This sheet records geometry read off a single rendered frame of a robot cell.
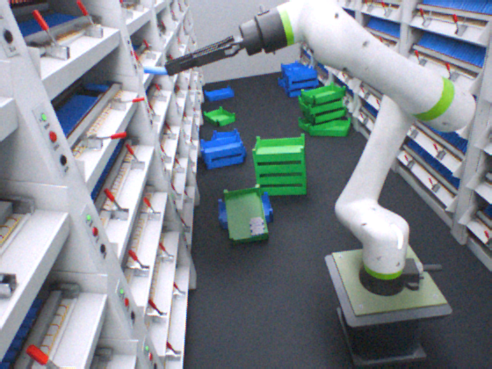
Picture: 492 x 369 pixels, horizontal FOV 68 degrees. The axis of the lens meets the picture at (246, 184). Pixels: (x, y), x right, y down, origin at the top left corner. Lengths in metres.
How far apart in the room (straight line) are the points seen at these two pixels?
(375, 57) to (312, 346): 1.06
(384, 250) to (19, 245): 0.93
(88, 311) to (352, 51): 0.72
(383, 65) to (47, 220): 0.73
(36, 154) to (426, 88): 0.82
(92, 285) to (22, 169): 0.26
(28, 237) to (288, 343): 1.11
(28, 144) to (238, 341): 1.15
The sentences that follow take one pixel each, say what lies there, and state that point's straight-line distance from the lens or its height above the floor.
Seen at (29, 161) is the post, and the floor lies 1.04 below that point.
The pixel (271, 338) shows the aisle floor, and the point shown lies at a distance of 1.54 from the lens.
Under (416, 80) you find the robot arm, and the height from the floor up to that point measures 0.97.
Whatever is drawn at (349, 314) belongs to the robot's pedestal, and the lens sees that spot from 1.25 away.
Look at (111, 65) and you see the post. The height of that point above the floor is 1.03.
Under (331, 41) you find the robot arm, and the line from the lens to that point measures 0.80.
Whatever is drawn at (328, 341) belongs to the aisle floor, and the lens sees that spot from 1.53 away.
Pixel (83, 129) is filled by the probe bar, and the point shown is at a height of 0.98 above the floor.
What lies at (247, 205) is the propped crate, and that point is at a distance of 2.05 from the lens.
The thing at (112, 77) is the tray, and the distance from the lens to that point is 1.31.
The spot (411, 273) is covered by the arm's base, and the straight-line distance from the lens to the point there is 1.30.
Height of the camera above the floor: 1.25
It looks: 31 degrees down
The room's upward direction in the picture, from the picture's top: 9 degrees counter-clockwise
